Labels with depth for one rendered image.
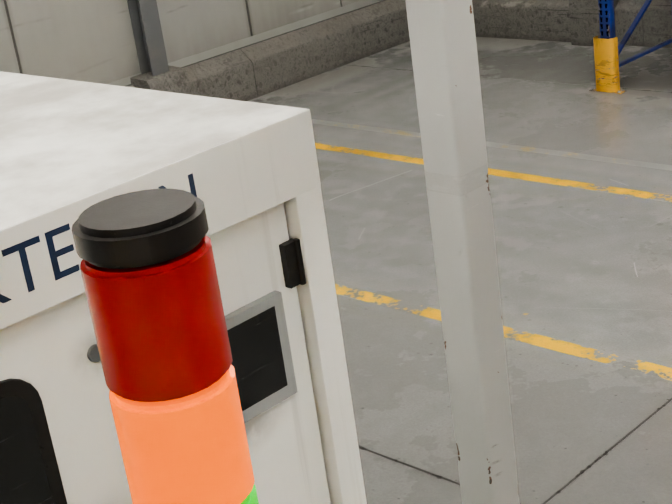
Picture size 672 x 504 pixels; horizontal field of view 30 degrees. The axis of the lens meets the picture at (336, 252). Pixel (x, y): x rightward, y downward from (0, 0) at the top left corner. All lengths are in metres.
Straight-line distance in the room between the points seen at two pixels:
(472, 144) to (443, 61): 0.23
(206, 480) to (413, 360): 5.09
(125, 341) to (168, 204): 0.05
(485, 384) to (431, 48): 0.91
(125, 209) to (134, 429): 0.08
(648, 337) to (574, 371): 0.43
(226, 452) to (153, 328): 0.06
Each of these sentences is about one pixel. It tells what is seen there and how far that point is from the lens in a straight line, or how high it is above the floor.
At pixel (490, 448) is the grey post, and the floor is 0.72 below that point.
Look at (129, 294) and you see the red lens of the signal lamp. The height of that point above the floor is 2.32.
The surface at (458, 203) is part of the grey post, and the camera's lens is 3.15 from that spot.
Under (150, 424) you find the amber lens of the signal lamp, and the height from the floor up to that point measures 2.26.
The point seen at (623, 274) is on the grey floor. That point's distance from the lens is 6.26.
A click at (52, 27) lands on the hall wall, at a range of 9.46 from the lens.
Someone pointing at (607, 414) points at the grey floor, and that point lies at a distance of 5.03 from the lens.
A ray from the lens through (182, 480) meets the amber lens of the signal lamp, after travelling 0.49.
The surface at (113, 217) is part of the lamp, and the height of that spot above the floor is 2.34.
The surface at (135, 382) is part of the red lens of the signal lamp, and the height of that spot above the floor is 2.28.
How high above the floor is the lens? 2.48
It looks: 21 degrees down
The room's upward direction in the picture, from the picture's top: 8 degrees counter-clockwise
